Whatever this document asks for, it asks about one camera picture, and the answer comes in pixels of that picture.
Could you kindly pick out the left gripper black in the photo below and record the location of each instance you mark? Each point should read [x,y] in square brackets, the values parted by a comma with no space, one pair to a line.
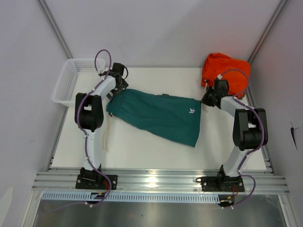
[123,86]

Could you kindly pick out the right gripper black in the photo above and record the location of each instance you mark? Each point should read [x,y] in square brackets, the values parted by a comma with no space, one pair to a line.
[204,100]

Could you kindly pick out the teal green shorts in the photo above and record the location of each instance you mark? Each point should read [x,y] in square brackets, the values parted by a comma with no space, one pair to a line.
[171,117]

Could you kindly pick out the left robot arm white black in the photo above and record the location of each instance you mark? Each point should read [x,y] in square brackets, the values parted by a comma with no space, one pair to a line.
[89,113]

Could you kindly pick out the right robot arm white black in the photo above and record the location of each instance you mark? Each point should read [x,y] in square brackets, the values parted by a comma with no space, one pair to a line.
[249,132]

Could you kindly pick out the orange folded shorts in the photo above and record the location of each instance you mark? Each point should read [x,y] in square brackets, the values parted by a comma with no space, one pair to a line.
[236,72]

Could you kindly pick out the white plastic basket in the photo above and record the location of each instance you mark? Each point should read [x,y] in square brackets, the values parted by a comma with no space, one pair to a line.
[78,75]

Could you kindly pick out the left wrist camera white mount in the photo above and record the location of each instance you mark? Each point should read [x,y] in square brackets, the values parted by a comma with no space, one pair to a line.
[103,72]

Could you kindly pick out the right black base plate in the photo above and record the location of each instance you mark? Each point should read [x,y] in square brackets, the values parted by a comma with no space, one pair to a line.
[221,184]

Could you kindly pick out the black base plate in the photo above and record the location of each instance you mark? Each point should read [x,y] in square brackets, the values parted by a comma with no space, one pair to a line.
[221,184]
[100,184]

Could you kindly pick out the aluminium mounting rail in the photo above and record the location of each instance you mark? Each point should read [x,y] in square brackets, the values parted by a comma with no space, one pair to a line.
[154,181]

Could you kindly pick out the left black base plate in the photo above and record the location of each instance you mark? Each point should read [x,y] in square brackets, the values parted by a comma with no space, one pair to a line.
[100,184]

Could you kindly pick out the left aluminium frame post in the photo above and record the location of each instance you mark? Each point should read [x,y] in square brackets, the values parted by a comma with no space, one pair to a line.
[54,28]

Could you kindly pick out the aluminium frame post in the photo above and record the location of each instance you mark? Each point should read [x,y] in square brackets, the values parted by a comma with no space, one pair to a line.
[54,28]
[282,5]

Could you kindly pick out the right aluminium frame post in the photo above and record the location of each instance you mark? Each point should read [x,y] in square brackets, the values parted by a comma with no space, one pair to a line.
[282,5]

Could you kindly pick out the white slotted cable duct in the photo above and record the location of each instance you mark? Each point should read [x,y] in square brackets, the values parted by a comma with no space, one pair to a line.
[132,197]

